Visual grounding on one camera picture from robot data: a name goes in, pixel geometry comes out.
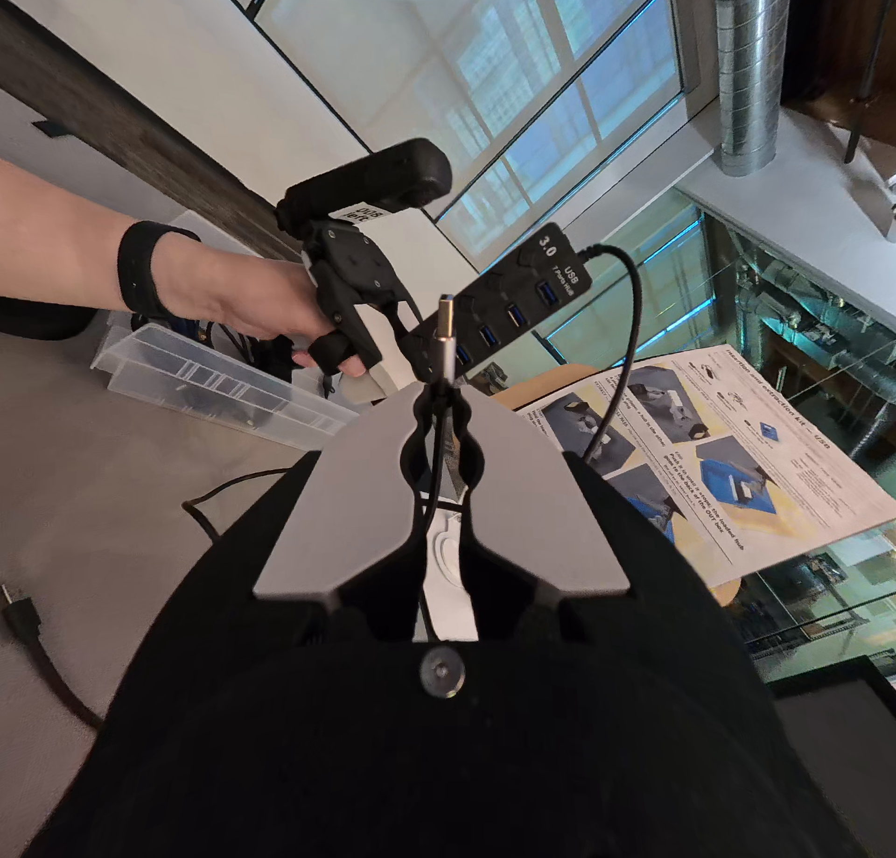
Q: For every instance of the clear plastic bin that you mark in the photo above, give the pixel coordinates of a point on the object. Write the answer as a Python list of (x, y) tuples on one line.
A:
[(210, 382)]

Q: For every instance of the black wristband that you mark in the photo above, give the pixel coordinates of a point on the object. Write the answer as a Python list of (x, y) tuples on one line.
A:
[(136, 270)]

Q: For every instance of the black framed panel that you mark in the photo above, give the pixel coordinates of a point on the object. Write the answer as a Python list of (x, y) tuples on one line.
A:
[(840, 732)]

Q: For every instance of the glass window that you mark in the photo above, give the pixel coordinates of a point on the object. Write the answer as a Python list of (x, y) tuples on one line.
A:
[(665, 277), (490, 67)]

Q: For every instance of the person's left hand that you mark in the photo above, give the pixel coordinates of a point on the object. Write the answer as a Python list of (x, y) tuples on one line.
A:
[(238, 291)]

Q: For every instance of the silver spiral duct pipe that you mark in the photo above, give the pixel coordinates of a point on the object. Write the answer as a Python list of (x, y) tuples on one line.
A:
[(745, 67)]

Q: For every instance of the white metal stand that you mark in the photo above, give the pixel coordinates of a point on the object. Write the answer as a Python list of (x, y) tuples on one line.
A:
[(444, 592)]

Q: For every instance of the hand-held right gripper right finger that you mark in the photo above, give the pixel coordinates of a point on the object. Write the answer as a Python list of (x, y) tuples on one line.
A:
[(546, 522)]

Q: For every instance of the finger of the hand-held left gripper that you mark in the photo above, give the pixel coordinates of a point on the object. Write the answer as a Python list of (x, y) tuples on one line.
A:
[(392, 347)]

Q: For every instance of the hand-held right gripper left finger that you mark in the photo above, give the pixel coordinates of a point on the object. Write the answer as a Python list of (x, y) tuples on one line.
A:
[(343, 522)]

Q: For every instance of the printed instruction sheet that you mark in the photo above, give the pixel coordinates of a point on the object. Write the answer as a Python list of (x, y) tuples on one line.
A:
[(770, 452)]

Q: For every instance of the instruction sheet on wooden stand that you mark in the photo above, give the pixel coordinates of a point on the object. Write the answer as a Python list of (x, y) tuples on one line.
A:
[(539, 382)]

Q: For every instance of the small black flat device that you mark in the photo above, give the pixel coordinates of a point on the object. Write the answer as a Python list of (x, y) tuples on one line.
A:
[(50, 128)]

